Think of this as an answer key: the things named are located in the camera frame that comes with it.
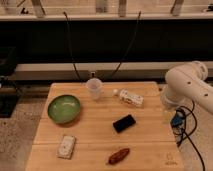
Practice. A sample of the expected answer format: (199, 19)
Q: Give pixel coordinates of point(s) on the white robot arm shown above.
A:
(187, 81)

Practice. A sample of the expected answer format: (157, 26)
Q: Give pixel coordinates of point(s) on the black eraser block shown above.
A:
(123, 123)

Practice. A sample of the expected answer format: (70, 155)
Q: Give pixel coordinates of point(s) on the clear plastic bottle white label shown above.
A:
(128, 97)

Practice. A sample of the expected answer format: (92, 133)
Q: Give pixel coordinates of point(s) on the clear plastic cup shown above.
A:
(94, 87)

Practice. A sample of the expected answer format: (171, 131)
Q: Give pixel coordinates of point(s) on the brown oblong toy sausage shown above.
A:
(118, 156)

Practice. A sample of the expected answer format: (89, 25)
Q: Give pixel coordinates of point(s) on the white rectangular sponge block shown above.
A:
(66, 147)

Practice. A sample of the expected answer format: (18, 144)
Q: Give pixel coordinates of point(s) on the green ceramic bowl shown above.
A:
(63, 109)

